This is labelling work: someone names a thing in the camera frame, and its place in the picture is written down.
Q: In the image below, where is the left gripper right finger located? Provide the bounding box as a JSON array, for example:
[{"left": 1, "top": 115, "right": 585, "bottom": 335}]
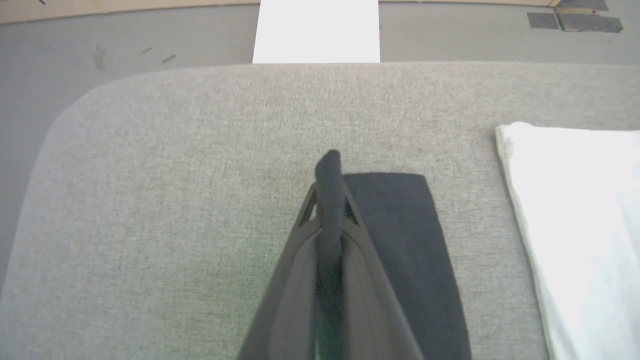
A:
[{"left": 342, "top": 192, "right": 426, "bottom": 360}]

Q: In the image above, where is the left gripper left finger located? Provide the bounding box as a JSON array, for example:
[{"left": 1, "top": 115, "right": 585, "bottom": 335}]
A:
[{"left": 237, "top": 183, "right": 319, "bottom": 360}]

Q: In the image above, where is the black and white t-shirt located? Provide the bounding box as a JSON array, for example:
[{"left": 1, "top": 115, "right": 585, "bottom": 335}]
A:
[{"left": 314, "top": 121, "right": 640, "bottom": 360}]

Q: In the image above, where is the grey fabric sofa cushion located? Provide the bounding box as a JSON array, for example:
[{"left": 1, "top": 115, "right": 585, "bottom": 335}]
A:
[{"left": 0, "top": 61, "right": 640, "bottom": 360}]

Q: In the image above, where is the white rectangular box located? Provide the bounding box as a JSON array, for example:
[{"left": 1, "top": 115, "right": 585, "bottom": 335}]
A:
[{"left": 252, "top": 0, "right": 381, "bottom": 65}]

